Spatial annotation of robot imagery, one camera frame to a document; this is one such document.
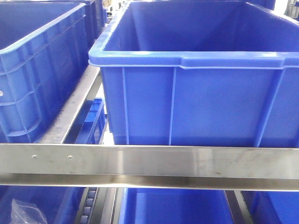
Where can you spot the blue plastic bin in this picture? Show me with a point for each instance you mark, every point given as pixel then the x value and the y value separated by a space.
pixel 43 54
pixel 200 73

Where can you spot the clear plastic bag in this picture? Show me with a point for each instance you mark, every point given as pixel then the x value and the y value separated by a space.
pixel 26 213

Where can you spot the lower blue bin centre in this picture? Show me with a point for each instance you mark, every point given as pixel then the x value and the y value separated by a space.
pixel 174 206

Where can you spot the blue plastic bin left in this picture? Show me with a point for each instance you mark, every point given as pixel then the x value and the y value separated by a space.
pixel 43 54

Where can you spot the lower blue bin right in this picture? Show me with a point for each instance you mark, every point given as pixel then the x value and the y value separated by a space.
pixel 270 207

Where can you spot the roller conveyor track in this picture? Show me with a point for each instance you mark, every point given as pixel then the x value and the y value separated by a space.
pixel 88 205

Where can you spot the blue plastic bin centre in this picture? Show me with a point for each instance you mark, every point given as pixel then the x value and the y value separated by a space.
pixel 200 73

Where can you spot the lower blue bin left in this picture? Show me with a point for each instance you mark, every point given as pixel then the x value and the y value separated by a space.
pixel 58 204

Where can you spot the stainless steel shelf rail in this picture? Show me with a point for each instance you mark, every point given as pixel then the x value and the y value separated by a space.
pixel 182 167

